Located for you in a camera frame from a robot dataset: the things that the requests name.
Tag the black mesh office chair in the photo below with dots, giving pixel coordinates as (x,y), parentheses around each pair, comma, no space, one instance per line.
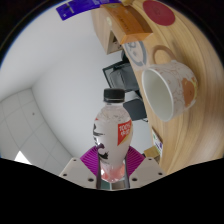
(110,78)

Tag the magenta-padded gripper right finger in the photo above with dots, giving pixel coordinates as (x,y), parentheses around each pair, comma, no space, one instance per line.
(148,170)

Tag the clear black-capped drink bottle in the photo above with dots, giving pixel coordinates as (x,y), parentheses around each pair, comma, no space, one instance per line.
(111,133)

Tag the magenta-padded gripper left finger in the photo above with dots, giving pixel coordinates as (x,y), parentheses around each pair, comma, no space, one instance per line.
(75,168)

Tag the flat round red coaster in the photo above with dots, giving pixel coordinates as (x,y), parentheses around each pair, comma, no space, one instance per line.
(159,12)

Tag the purple standing pouch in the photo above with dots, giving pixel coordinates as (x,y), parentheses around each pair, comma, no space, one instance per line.
(80,6)

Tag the small orange box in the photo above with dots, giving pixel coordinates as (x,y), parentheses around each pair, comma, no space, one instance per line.
(126,21)

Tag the black padded office chair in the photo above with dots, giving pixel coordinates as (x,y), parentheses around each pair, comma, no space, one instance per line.
(136,109)

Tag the brown and black box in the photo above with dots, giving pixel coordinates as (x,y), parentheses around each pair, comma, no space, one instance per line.
(152,151)

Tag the white patterned ceramic mug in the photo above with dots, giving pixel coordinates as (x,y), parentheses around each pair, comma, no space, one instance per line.
(176,90)

